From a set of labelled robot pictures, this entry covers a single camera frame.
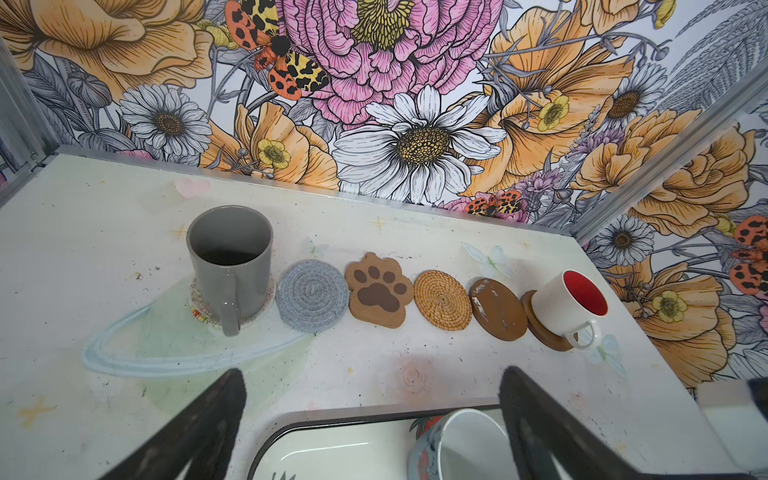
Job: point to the aluminium frame corner post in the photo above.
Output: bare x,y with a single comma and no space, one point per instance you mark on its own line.
707,127
25,132

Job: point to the aluminium frame corner post right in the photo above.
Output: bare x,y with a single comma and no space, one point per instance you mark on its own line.
707,127

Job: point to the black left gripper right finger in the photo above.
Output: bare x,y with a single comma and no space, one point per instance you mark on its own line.
543,434

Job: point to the white strawberry serving tray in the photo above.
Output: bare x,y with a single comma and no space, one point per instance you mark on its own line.
361,447

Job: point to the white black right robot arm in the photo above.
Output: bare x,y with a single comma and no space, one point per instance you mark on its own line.
736,410

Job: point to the multicolour woven round coaster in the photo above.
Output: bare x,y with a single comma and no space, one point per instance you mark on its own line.
203,313

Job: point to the grey woven round coaster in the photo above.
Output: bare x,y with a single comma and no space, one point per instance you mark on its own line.
312,296

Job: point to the plain brown wooden round coaster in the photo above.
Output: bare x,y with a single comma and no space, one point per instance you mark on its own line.
546,337

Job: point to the red inside white mug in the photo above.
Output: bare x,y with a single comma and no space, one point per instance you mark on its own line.
570,306

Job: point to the aluminium frame corner post left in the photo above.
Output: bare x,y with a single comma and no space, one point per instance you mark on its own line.
25,132

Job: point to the cork paw print coaster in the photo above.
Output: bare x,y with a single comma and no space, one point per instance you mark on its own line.
379,291

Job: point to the scratched brown wooden round coaster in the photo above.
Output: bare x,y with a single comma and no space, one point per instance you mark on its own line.
498,310

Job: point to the grey mug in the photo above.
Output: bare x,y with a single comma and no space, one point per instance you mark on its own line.
230,247

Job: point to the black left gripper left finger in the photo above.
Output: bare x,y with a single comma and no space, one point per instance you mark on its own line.
198,442

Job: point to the woven rattan round coaster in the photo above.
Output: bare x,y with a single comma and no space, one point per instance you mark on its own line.
442,300

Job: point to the light blue mug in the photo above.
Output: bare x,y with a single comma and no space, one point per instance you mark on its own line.
465,444

